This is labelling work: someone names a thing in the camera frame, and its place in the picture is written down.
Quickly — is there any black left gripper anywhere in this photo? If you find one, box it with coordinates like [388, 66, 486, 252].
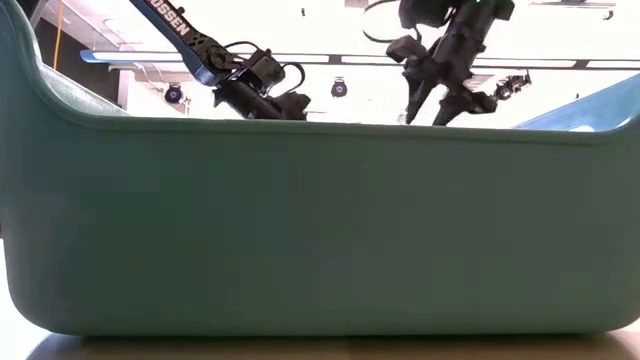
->
[212, 79, 312, 122]

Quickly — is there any yellow hanging cable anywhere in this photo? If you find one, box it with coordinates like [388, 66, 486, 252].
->
[53, 0, 65, 71]

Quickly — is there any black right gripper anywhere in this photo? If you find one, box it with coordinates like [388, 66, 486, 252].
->
[399, 9, 500, 127]

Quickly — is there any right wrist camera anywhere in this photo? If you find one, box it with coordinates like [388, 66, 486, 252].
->
[385, 34, 427, 65]

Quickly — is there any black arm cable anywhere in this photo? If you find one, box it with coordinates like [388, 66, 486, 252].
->
[362, 0, 422, 45]
[222, 40, 307, 96]

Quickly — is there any round black ceiling camera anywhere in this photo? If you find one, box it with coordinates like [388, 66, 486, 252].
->
[163, 82, 185, 105]
[329, 76, 350, 99]

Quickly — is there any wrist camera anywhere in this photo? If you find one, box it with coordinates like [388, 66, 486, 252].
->
[385, 34, 427, 65]
[248, 48, 287, 85]

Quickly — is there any black ceiling projector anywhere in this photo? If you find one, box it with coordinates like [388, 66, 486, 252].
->
[492, 69, 534, 103]

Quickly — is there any mint green plastic bin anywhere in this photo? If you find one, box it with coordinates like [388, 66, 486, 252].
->
[0, 0, 640, 337]

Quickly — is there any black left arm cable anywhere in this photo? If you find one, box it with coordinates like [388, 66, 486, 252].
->
[222, 40, 307, 96]

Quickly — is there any long ceiling light strip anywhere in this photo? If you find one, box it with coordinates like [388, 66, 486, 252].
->
[79, 48, 640, 70]

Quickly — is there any ceiling air vent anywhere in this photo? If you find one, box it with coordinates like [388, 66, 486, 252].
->
[467, 73, 497, 92]

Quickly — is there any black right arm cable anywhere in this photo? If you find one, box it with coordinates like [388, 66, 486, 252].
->
[362, 0, 422, 45]

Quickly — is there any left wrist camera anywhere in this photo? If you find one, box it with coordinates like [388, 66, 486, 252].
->
[248, 48, 287, 85]

